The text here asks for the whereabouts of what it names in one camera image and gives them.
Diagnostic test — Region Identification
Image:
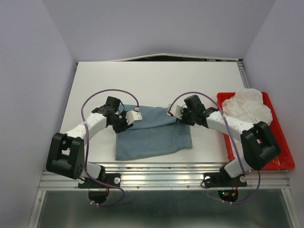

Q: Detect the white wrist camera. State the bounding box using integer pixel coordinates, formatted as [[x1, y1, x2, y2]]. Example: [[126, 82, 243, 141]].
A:
[[167, 104, 184, 119], [125, 107, 143, 125]]

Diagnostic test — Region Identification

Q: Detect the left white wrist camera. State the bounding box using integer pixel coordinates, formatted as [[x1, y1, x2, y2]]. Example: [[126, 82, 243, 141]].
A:
[[125, 107, 143, 125]]

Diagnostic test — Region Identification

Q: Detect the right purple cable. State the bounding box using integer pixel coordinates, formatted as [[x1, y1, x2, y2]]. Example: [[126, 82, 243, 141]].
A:
[[167, 92, 262, 205]]

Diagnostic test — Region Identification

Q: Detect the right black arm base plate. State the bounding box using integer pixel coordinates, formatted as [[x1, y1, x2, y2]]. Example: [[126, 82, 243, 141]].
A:
[[201, 172, 247, 189]]

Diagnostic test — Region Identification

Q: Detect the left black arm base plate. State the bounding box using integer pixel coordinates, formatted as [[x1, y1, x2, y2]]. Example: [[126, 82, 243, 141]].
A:
[[77, 173, 121, 189]]

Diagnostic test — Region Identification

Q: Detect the purple cable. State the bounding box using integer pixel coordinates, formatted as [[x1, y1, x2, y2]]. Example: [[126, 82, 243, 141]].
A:
[[80, 89, 126, 207], [167, 92, 262, 205]]

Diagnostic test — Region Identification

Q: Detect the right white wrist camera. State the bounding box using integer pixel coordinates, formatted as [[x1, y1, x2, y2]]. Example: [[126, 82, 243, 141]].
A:
[[167, 104, 184, 119]]

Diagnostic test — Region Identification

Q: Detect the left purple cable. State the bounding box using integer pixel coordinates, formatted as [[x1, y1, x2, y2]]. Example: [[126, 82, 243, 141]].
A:
[[80, 89, 126, 207]]

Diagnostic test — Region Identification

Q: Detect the red plastic tray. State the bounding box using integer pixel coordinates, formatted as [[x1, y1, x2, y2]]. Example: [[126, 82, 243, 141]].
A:
[[217, 92, 295, 170]]

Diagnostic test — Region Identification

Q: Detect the light blue denim skirt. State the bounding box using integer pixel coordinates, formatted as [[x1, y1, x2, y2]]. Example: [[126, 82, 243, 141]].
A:
[[115, 106, 192, 161]]

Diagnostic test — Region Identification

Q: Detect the aluminium extrusion frame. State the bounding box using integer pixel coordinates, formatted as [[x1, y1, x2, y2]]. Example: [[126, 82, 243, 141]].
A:
[[28, 59, 297, 228]]

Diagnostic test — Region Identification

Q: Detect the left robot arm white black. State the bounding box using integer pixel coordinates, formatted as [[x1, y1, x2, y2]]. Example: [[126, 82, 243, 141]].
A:
[[46, 96, 142, 187]]

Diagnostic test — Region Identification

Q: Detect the white skirt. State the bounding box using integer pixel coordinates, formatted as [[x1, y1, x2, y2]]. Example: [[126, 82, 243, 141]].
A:
[[222, 88, 273, 125]]

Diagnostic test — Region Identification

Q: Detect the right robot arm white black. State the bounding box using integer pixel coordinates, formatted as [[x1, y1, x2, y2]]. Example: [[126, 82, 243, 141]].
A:
[[168, 95, 281, 188]]

